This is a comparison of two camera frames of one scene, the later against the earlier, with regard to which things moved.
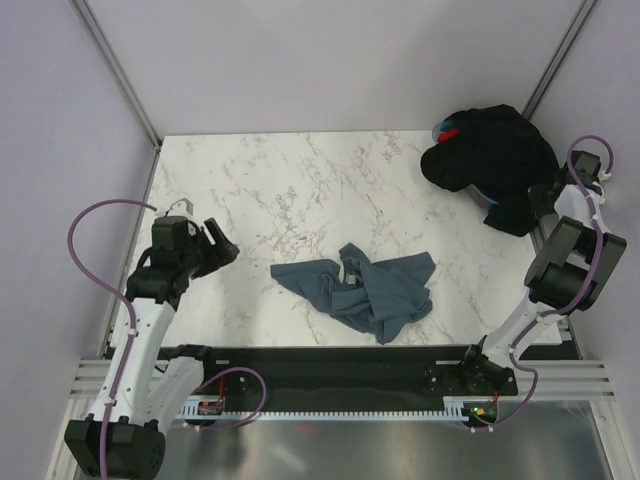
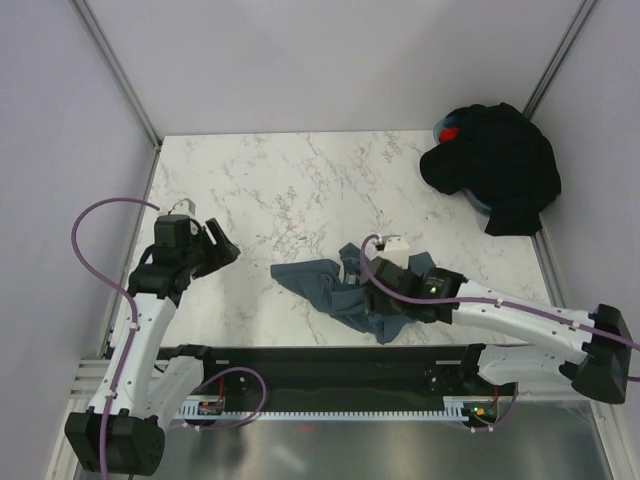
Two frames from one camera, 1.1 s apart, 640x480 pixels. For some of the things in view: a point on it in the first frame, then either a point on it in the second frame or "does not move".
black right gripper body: (540, 204) -> (373, 303)
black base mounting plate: (351, 376) does not move
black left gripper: (220, 254) does not move
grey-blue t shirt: (371, 296) does not move
